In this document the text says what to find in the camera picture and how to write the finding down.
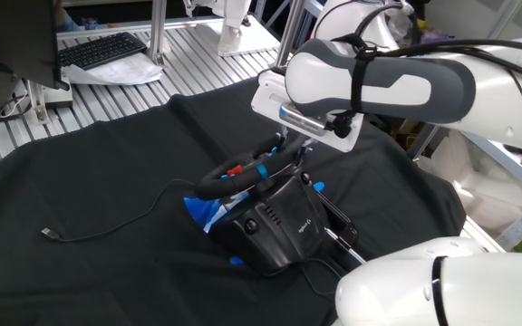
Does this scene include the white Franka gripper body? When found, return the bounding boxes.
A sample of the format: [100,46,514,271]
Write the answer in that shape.
[250,71,364,154]

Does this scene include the black racing steering wheel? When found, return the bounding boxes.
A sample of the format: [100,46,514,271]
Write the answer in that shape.
[195,133,310,202]

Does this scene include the black Logitech wheel base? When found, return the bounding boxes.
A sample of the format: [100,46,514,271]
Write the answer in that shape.
[208,169,330,275]

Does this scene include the silver metal rod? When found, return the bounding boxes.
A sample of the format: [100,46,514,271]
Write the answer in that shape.
[324,227,367,264]

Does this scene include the white paper sheets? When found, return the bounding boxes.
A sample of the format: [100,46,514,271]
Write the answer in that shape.
[63,52,165,87]

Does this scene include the white foam packing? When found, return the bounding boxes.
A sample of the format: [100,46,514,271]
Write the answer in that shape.
[417,130,522,245]

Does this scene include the black table cloth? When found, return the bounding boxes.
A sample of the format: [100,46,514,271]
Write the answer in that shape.
[0,76,467,326]

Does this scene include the black keyboard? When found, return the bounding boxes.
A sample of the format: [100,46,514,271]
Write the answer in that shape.
[58,31,149,72]

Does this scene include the grey metal shelf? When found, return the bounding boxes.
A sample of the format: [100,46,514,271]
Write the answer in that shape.
[408,121,522,250]

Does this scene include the person in blue shirt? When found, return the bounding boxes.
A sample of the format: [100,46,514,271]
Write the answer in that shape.
[53,0,82,34]

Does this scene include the black computer monitor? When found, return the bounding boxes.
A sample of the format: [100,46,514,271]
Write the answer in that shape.
[0,0,71,120]

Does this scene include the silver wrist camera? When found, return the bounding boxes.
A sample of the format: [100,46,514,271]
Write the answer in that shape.
[278,101,337,138]

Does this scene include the aluminium profile post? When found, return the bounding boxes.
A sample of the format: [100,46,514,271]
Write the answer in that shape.
[273,0,310,69]

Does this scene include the white pedestal stand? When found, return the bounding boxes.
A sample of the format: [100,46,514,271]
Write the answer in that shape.
[195,0,282,58]

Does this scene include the black rectangular frame device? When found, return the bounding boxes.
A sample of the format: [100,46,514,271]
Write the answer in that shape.
[313,187,360,250]

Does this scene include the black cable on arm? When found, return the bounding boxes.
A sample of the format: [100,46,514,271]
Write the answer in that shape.
[349,2,522,144]

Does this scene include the thin black looped cable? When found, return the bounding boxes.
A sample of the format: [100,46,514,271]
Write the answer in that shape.
[296,257,343,298]

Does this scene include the black USB cable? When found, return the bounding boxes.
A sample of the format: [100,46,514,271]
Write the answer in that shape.
[40,177,197,244]

